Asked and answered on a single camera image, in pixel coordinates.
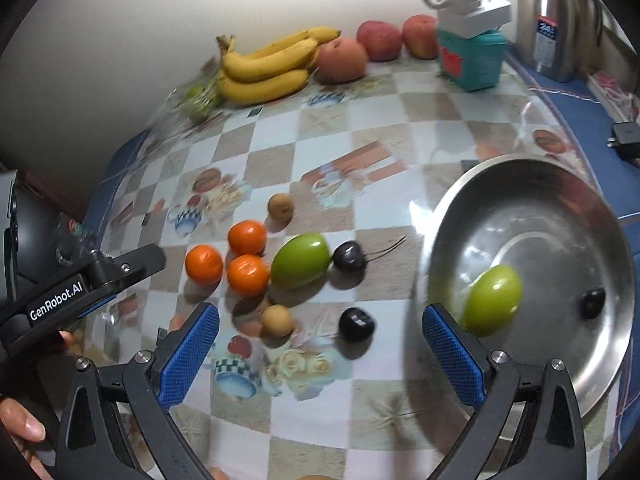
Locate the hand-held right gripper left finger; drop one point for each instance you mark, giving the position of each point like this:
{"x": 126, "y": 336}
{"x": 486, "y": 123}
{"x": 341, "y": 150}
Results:
{"x": 190, "y": 355}

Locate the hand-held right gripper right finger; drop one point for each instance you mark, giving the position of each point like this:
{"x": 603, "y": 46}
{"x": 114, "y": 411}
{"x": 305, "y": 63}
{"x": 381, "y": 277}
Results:
{"x": 452, "y": 360}

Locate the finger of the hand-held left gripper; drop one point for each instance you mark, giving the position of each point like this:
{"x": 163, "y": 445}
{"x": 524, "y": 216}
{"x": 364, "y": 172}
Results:
{"x": 130, "y": 265}

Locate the green jujube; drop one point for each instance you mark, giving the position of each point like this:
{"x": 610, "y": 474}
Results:
{"x": 492, "y": 300}
{"x": 300, "y": 260}

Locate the orange tangerine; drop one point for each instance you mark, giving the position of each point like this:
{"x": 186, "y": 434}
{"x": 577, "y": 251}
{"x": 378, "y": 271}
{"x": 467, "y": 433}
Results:
{"x": 248, "y": 274}
{"x": 204, "y": 264}
{"x": 247, "y": 236}

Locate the brown longan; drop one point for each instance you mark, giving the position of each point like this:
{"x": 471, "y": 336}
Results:
{"x": 276, "y": 321}
{"x": 280, "y": 206}

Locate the dark cherry with stem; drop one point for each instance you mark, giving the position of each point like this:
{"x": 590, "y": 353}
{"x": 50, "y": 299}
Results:
{"x": 348, "y": 257}

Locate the stainless steel bowl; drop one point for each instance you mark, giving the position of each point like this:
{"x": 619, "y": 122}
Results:
{"x": 550, "y": 210}

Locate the person's left hand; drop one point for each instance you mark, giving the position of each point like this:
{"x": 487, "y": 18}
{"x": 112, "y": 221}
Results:
{"x": 20, "y": 422}

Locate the clear bag of green fruit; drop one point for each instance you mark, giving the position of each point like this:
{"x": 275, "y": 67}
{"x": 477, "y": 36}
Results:
{"x": 195, "y": 102}

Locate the checkered printed tablecloth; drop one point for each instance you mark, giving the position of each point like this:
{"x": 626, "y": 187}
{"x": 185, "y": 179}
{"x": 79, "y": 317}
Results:
{"x": 350, "y": 170}

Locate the yellow banana bunch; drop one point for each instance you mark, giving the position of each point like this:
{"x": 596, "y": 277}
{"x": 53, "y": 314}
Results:
{"x": 260, "y": 67}

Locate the black charger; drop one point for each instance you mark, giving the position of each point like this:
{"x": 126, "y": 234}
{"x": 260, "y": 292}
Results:
{"x": 627, "y": 135}

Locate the red apple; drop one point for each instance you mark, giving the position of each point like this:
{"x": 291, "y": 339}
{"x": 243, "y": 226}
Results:
{"x": 380, "y": 40}
{"x": 420, "y": 35}
{"x": 342, "y": 60}

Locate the teal plastic box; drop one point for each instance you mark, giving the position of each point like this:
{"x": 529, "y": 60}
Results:
{"x": 475, "y": 65}

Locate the red and white cloth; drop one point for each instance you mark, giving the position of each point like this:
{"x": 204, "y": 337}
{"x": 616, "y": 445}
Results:
{"x": 610, "y": 87}

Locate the white socket adapter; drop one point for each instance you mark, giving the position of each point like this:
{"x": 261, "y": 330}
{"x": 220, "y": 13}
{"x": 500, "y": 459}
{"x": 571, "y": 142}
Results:
{"x": 470, "y": 15}

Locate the stainless steel thermos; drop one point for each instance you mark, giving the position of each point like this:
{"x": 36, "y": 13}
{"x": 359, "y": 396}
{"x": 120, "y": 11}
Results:
{"x": 550, "y": 10}

